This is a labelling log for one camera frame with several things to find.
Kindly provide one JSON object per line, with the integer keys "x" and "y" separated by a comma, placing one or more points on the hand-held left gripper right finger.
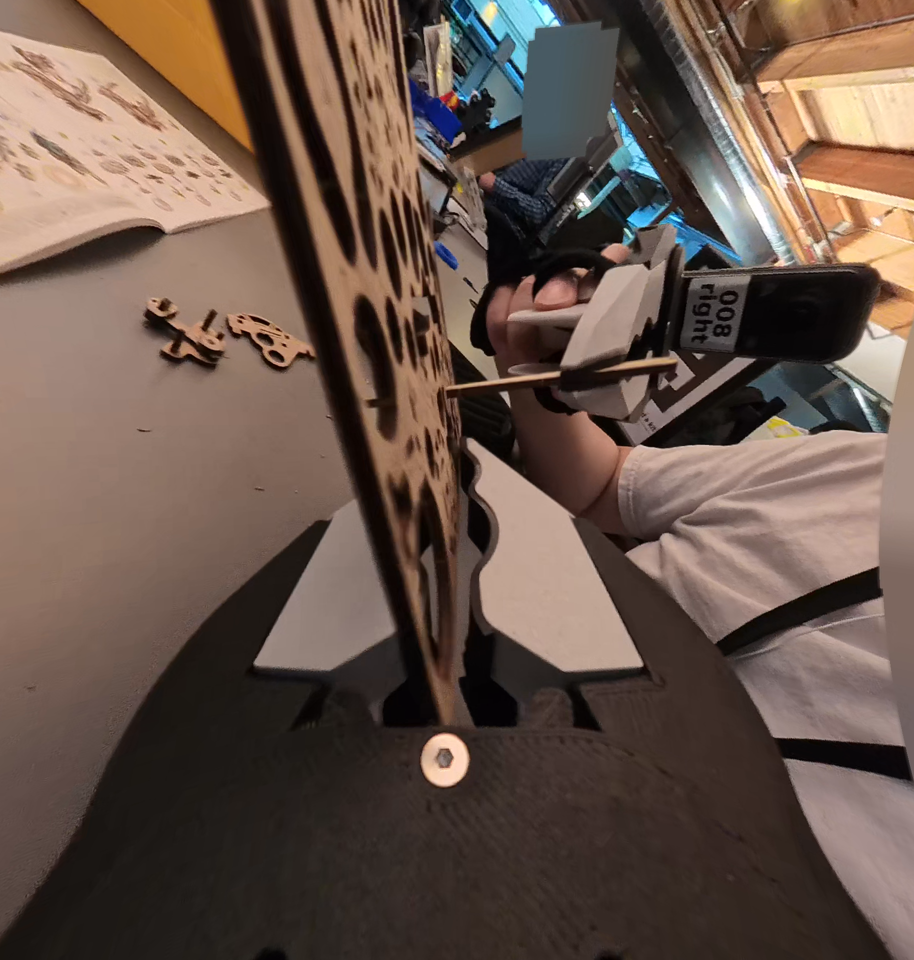
{"x": 554, "y": 592}

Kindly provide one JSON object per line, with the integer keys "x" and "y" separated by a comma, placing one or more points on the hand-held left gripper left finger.
{"x": 329, "y": 600}

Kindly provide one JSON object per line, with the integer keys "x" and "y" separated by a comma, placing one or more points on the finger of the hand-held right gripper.
{"x": 607, "y": 394}
{"x": 622, "y": 315}

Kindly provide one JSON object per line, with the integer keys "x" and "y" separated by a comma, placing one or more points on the thin wooden stick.
{"x": 502, "y": 384}

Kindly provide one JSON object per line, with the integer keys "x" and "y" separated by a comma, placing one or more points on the wooden car-shaped piece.
{"x": 243, "y": 326}

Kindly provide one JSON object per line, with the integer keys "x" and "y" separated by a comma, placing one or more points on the large wooden parts sheet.
{"x": 307, "y": 150}

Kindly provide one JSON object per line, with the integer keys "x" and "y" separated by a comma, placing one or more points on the person's right forearm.
{"x": 569, "y": 465}

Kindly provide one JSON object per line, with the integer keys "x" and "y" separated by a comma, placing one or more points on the person's right hand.
{"x": 532, "y": 345}

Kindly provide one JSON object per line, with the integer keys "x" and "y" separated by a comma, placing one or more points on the black framed marker sign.
{"x": 716, "y": 397}

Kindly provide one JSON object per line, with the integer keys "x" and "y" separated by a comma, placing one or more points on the person in white shirt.
{"x": 764, "y": 525}

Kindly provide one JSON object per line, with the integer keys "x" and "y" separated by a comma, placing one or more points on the small wooden pegged assembly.
{"x": 183, "y": 341}

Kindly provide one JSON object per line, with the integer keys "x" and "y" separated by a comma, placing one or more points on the white instruction booklet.
{"x": 89, "y": 187}

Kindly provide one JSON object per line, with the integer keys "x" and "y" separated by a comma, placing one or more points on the yellow box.
{"x": 187, "y": 60}

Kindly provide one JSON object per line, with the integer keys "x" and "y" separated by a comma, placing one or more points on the silver ventilation duct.
{"x": 742, "y": 165}

